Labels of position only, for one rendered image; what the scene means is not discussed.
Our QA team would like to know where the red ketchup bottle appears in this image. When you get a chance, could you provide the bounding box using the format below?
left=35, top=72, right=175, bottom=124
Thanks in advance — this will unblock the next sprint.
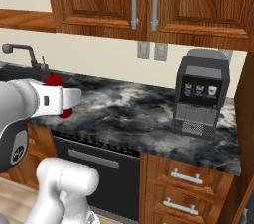
left=58, top=107, right=74, bottom=120
left=45, top=72, right=64, bottom=87

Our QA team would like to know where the wooden wall cupboard door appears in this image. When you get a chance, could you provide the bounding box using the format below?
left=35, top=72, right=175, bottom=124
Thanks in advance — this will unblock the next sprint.
left=146, top=0, right=254, bottom=53
left=44, top=0, right=149, bottom=42

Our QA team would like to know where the wooden wall shelf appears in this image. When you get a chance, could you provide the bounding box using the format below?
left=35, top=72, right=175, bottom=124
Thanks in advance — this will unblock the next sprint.
left=0, top=8, right=57, bottom=34

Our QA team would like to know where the dark sink basin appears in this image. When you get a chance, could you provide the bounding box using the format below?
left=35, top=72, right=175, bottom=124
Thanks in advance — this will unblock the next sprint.
left=0, top=63, right=68, bottom=83

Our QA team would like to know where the wooden drawer front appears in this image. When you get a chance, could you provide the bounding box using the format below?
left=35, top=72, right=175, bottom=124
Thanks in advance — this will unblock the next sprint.
left=144, top=178, right=222, bottom=224
left=144, top=154, right=231, bottom=202

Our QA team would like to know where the wooden tall side panel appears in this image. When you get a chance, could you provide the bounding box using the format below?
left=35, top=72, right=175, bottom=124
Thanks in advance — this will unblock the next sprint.
left=216, top=51, right=254, bottom=224

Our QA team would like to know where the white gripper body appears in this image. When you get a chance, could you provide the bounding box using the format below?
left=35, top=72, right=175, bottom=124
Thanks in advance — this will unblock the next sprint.
left=62, top=87, right=83, bottom=111

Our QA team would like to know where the grey wall socket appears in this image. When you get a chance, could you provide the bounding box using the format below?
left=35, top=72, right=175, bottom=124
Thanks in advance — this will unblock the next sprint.
left=153, top=42, right=169, bottom=62
left=136, top=40, right=151, bottom=60
left=220, top=49, right=234, bottom=64

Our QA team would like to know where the grey cupboard door handle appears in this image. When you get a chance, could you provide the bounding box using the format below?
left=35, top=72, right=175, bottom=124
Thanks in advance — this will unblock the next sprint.
left=130, top=0, right=140, bottom=31
left=150, top=0, right=162, bottom=33

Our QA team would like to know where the grey dishwasher handle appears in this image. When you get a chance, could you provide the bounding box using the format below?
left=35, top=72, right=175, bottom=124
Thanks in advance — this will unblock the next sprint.
left=66, top=148, right=120, bottom=170

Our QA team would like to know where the grey black coffee machine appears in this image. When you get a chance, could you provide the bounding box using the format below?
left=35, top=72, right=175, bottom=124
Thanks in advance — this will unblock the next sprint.
left=170, top=48, right=231, bottom=142

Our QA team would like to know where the black dishwasher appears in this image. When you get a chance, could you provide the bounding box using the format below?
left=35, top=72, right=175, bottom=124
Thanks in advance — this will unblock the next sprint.
left=51, top=129, right=142, bottom=223

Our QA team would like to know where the silver drawer handle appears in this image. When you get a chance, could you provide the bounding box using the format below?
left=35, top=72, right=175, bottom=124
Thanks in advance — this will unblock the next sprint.
left=161, top=196, right=200, bottom=217
left=170, top=168, right=204, bottom=186

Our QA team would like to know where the wooden base cupboard door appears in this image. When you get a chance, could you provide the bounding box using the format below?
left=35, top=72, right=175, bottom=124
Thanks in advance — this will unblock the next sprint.
left=0, top=123, right=59, bottom=192

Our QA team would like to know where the grey sink tap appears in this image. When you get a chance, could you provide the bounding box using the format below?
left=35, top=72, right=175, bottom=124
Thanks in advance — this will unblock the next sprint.
left=1, top=43, right=50, bottom=71

